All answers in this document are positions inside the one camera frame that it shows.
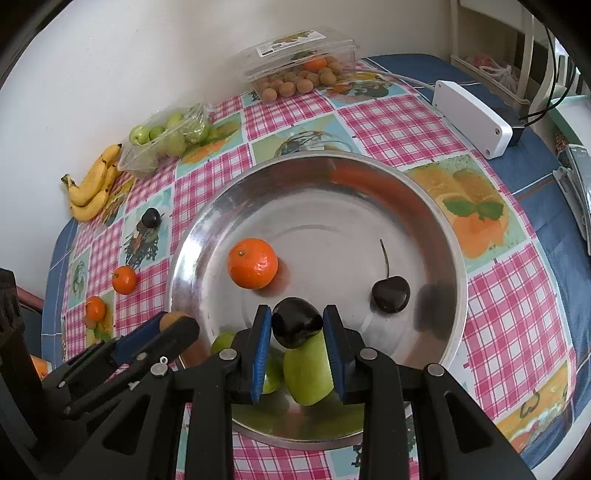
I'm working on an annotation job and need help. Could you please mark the white power box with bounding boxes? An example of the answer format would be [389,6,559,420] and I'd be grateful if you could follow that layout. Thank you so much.
[433,80,514,160]

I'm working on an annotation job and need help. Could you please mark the white plastic bag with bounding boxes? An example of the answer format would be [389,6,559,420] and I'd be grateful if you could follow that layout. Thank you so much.
[466,54,520,95]

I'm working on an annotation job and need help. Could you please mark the clear plastic fruit box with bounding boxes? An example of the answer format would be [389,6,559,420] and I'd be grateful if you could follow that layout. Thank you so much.
[238,27,361,103]

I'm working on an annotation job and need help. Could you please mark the pile of small longans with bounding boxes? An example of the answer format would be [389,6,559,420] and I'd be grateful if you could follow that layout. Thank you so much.
[259,62,345,102]

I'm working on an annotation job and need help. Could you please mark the grey remote control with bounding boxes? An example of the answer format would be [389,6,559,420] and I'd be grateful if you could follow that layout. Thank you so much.
[553,166,591,254]

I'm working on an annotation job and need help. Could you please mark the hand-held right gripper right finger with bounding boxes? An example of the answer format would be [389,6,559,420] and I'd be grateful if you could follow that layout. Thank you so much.
[322,305,539,480]

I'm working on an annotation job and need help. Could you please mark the white cable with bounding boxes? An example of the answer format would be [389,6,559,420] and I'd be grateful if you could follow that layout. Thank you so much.
[365,65,439,90]

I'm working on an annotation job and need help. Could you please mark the bunch of yellow bananas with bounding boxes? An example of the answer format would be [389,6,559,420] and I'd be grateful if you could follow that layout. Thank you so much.
[61,144,123,223]

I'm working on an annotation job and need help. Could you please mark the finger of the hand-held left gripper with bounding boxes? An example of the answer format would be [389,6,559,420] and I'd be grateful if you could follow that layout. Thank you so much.
[64,316,201,415]
[59,312,167,376]

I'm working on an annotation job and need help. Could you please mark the dark plum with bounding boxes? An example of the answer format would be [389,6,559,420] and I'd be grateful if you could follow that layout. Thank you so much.
[271,298,324,350]

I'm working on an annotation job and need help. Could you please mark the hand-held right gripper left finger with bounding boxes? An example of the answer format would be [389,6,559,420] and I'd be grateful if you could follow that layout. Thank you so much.
[85,305,273,480]

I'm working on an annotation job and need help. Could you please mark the black cable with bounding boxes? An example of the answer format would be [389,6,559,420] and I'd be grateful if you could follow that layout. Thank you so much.
[519,23,578,127]

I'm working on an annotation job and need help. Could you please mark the bag of green jujubes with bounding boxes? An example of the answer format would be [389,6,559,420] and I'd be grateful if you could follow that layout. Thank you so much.
[117,102,214,178]

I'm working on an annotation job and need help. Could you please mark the large metal bowl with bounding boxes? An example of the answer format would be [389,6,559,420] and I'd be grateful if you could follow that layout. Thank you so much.
[165,152,468,450]

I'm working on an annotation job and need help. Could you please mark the checked fruit-print tablecloth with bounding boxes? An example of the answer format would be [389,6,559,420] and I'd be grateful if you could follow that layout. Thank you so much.
[41,54,591,472]

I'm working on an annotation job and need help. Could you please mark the black plug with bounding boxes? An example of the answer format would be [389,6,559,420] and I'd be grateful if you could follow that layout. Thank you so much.
[489,107,527,148]

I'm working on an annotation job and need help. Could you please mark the white shelf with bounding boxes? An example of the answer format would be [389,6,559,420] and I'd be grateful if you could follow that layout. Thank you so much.
[450,0,539,112]

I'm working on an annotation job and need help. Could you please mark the pink chair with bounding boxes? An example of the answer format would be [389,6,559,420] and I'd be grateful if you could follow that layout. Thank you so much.
[17,287,45,315]

